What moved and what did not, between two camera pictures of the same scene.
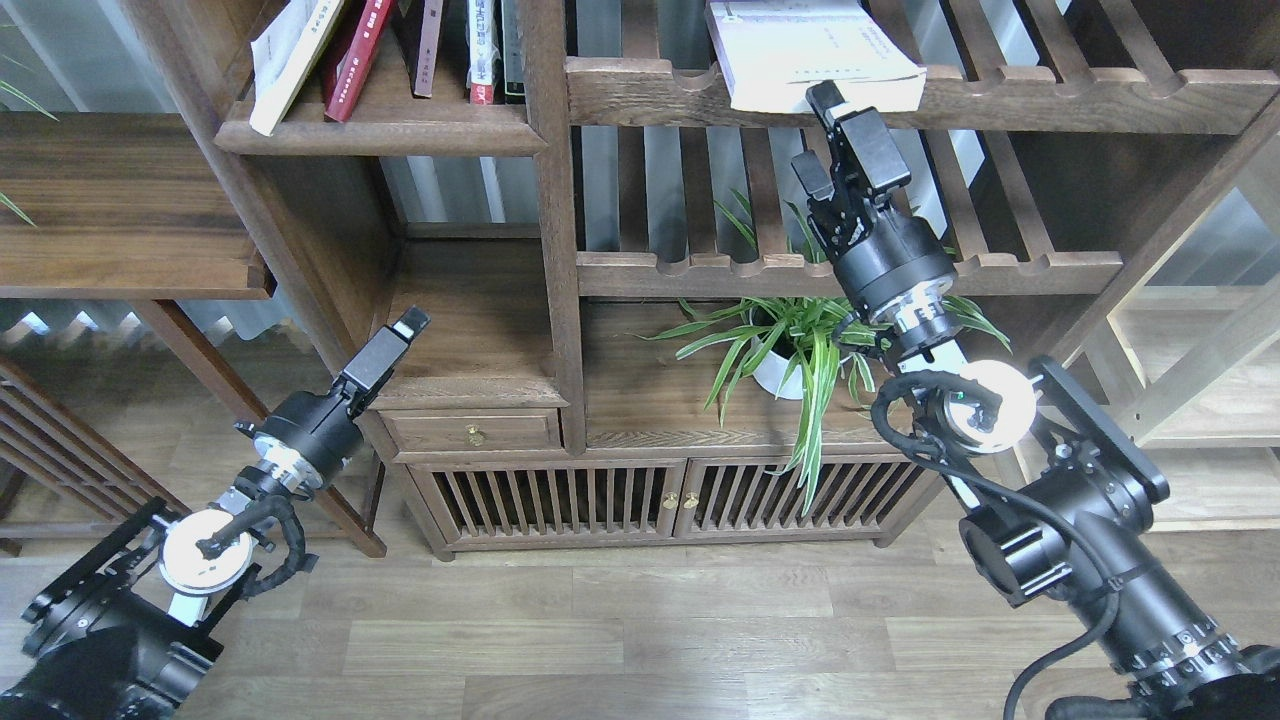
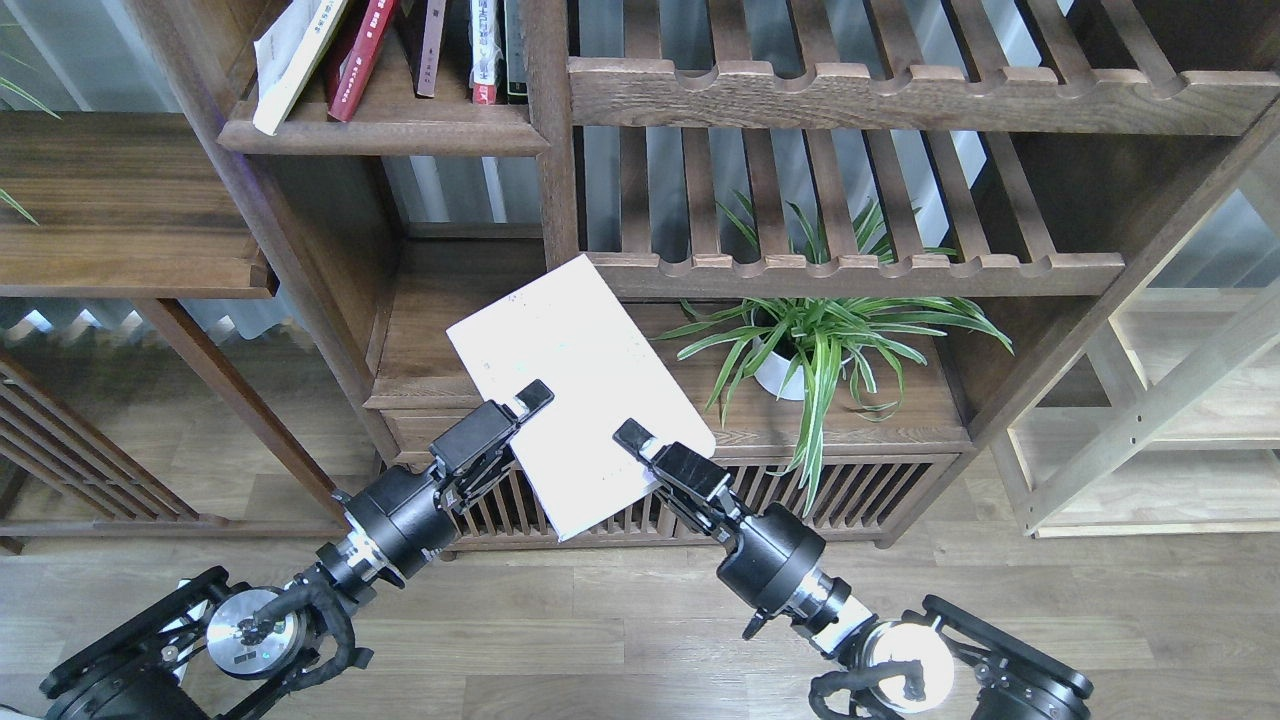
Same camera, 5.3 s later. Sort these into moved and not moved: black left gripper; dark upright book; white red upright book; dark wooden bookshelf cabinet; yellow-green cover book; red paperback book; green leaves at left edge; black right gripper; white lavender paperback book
Moved: black right gripper; white lavender paperback book; black left gripper
Not moved: white red upright book; dark upright book; green leaves at left edge; yellow-green cover book; dark wooden bookshelf cabinet; red paperback book
